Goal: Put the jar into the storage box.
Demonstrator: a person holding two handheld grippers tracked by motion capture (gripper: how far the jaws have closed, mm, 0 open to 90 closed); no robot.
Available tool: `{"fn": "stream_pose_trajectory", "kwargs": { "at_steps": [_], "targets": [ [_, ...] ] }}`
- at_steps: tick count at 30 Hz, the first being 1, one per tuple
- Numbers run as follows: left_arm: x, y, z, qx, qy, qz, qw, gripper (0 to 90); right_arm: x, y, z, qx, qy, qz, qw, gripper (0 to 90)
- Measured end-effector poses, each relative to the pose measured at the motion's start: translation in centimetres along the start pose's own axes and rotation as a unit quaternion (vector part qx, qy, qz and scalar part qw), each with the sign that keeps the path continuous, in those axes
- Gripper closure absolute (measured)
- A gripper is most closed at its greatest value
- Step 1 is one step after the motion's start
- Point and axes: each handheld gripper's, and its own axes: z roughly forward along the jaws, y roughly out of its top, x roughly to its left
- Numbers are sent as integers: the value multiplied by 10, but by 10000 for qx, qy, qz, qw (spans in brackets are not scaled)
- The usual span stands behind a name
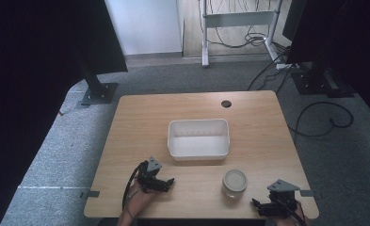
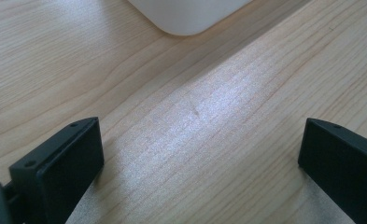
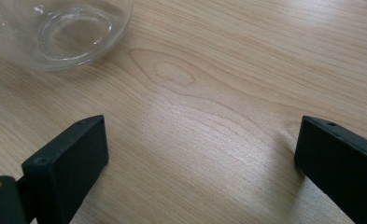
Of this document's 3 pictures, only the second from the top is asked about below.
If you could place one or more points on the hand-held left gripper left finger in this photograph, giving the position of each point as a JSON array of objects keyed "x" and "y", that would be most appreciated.
[{"x": 63, "y": 168}]

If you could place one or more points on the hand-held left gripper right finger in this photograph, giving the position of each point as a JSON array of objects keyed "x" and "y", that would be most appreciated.
[{"x": 343, "y": 168}]

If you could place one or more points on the white rounded tray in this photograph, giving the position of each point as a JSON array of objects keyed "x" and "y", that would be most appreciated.
[{"x": 187, "y": 15}]

